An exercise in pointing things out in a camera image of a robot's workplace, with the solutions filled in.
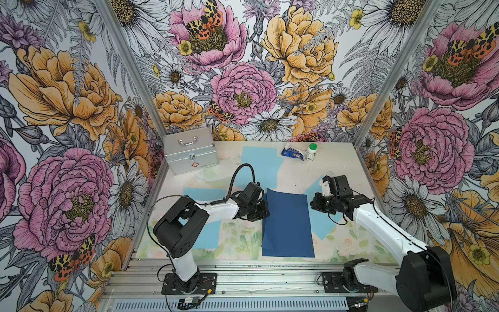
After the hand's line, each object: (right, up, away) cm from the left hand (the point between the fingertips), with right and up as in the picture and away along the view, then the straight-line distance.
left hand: (269, 218), depth 89 cm
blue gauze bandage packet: (+16, +31, +27) cm, 44 cm away
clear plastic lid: (-29, +19, +20) cm, 40 cm away
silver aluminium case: (-39, +31, +10) cm, 50 cm away
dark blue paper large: (+8, -5, -2) cm, 10 cm away
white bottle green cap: (+25, +31, +21) cm, 45 cm away
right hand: (+18, +6, -4) cm, 19 cm away
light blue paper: (0, +26, +26) cm, 37 cm away
